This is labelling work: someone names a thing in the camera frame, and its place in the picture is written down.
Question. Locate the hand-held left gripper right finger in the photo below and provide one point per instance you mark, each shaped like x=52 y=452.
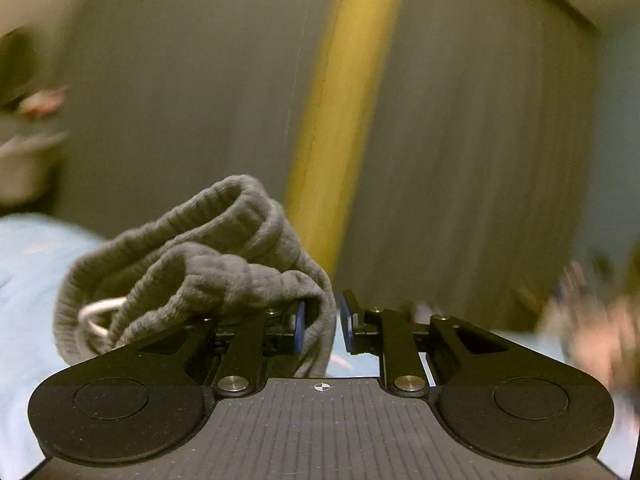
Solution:
x=346 y=327

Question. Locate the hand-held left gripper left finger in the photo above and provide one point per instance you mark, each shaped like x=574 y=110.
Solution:
x=299 y=327

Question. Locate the grey pants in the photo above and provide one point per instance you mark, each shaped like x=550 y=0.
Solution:
x=210 y=280

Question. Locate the blurred pale object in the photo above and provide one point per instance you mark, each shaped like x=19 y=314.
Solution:
x=25 y=165

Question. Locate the yellow curtain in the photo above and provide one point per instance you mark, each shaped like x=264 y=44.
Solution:
x=340 y=120

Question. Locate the pink plush toy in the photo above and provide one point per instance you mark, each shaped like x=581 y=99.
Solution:
x=595 y=332

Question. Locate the light blue printed bed sheet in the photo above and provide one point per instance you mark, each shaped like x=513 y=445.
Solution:
x=30 y=280

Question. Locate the grey curtain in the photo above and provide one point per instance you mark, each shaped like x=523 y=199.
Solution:
x=480 y=160
x=190 y=100

